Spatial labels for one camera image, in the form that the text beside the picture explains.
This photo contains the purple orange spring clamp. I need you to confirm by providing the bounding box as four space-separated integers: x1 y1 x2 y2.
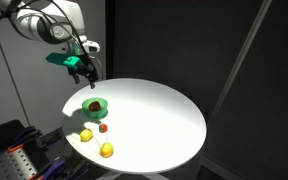
7 125 40 153
30 157 67 180

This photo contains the yellow orange toy fruit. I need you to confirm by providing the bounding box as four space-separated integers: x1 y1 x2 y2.
99 141 115 159

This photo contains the white table pedestal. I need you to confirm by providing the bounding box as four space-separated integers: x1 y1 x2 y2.
96 171 170 180

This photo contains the green plastic bowl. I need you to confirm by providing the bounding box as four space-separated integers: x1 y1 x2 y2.
81 97 109 120

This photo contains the perforated metal plate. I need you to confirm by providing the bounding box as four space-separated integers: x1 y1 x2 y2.
0 146 39 180

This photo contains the dark brown toy ball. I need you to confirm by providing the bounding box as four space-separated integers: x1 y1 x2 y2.
88 101 99 113

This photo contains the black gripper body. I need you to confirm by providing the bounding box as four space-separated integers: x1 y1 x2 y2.
70 57 100 83

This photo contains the black clamp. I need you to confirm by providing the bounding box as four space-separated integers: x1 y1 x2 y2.
65 159 92 180
39 127 65 148

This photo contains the yellow toy lemon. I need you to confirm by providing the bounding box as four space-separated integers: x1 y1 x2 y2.
79 128 94 143

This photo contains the small red green strawberry toy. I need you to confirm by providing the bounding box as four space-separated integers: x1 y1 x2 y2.
98 123 109 134

